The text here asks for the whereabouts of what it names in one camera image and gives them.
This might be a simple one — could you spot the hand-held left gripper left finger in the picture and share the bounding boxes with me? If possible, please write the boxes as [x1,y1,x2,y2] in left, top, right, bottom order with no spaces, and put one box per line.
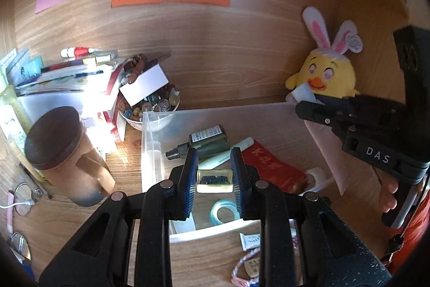
[38,147,199,287]

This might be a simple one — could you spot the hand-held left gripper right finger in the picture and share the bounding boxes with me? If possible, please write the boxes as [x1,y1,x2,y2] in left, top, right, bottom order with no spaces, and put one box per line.
[230,146,394,287]

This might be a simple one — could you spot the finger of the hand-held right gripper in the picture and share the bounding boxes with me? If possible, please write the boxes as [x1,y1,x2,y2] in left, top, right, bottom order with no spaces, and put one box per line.
[315,95,359,110]
[295,100,341,127]

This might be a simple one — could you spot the small clear case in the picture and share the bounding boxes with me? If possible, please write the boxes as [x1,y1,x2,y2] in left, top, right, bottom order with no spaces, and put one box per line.
[196,169,234,194]

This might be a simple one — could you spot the pale green stick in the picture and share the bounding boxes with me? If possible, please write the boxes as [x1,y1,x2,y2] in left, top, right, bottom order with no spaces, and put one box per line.
[198,137,255,170]

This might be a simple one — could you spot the teal tape roll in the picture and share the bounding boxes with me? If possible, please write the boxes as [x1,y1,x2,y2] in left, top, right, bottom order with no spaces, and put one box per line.
[210,200,240,226]

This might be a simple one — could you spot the red tea packet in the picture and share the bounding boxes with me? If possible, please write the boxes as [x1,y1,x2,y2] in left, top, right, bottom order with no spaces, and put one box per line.
[242,140,309,193]

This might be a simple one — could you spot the pale pink cosmetic tube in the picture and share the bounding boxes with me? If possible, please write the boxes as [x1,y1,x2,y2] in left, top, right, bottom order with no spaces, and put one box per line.
[292,88,347,196]

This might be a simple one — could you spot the dark green bottle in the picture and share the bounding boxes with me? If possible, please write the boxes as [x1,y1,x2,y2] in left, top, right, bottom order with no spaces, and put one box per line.
[165,126,230,163]

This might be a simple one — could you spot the clear plastic storage box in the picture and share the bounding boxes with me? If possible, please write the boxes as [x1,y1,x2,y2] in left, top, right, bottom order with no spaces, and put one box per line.
[140,100,331,244]

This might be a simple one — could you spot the braided bracelet with tag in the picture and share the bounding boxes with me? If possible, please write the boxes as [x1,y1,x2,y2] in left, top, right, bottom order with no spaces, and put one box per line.
[231,247,262,287]

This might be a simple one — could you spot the person's right hand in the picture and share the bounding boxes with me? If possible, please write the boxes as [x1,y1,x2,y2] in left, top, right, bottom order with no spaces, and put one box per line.
[378,179,400,214]

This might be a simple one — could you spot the yellow chick plush toy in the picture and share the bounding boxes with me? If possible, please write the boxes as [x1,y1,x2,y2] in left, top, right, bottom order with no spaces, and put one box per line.
[285,6,364,102]

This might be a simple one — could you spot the bowl of beads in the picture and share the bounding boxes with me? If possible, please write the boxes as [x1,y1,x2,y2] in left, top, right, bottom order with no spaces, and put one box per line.
[119,85,181,132]

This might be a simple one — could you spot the white paper card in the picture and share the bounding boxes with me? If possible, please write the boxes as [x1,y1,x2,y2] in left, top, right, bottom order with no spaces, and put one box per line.
[119,67,169,106]

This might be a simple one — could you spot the brown mug with lid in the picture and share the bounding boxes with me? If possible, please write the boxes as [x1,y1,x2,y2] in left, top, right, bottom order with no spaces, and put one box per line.
[24,106,116,207]

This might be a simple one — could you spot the stack of books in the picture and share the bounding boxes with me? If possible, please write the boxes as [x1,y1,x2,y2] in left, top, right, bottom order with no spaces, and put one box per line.
[7,48,126,143]

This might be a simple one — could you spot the eyeglasses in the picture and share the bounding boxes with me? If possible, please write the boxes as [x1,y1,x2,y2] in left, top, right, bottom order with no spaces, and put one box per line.
[8,183,35,261]

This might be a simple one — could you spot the red white marker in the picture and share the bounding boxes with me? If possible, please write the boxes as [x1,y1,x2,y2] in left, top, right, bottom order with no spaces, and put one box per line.
[60,47,102,59]

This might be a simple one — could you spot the white lotion bottle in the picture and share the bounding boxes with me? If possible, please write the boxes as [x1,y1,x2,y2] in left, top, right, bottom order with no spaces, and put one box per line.
[0,85,28,156]

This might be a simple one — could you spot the brown strap watch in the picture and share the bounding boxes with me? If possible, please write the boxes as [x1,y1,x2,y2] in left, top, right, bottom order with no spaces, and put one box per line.
[124,54,147,86]

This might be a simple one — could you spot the white cable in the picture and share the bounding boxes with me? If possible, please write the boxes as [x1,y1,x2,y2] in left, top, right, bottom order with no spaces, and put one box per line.
[0,199,36,210]

